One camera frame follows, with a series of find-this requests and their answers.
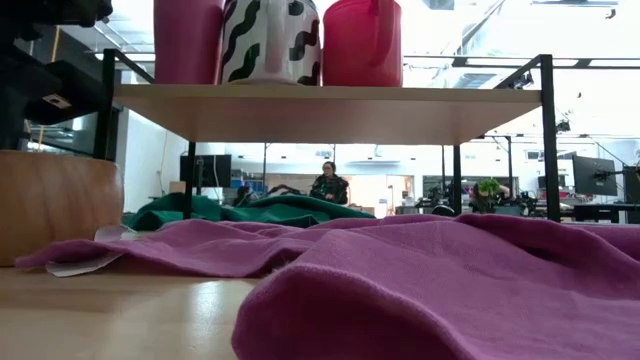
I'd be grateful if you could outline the purple cloth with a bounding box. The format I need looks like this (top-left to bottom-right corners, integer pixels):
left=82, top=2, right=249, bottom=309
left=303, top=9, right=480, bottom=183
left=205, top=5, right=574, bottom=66
left=15, top=213, right=640, bottom=360

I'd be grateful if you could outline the red mug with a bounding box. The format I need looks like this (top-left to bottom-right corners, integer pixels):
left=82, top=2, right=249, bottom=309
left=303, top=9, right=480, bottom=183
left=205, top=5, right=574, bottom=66
left=322, top=0, right=404, bottom=89

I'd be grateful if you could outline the wooden cup with handle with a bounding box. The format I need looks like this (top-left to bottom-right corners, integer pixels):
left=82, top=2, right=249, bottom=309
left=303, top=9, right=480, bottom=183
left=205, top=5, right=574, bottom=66
left=0, top=149, right=125, bottom=267

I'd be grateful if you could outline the magenta plastic cup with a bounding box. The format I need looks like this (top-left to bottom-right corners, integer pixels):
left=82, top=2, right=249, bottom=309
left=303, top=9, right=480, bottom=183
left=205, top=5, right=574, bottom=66
left=153, top=0, right=226, bottom=85

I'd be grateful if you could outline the green cloth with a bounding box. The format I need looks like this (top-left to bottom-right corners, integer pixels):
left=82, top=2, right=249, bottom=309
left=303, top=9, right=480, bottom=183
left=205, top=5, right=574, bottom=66
left=124, top=193, right=376, bottom=231

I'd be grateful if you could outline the wooden shelf with black frame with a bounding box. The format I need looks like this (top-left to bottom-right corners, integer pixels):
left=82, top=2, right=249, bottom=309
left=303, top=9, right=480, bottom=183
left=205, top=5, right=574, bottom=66
left=94, top=48, right=564, bottom=224

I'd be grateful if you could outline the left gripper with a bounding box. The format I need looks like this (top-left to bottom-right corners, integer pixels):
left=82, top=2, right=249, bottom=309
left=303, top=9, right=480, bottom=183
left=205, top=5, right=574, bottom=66
left=0, top=27, right=109, bottom=151

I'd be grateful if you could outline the green potted plant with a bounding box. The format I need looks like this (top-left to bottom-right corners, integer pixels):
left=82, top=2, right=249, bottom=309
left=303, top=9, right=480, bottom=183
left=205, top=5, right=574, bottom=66
left=472, top=178, right=503, bottom=215

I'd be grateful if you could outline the person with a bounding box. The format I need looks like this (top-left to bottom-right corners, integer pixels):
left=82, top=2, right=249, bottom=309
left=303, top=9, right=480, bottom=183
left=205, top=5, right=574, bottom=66
left=308, top=160, right=350, bottom=205

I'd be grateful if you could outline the white mug with black squiggles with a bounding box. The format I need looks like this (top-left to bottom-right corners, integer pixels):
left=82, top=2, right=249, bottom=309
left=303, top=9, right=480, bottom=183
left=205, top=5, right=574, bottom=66
left=219, top=0, right=322, bottom=86

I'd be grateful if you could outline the black computer monitor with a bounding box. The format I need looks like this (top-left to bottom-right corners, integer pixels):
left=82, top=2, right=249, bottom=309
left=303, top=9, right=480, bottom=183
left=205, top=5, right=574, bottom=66
left=624, top=165, right=640, bottom=205
left=572, top=155, right=619, bottom=197
left=179, top=154, right=233, bottom=189

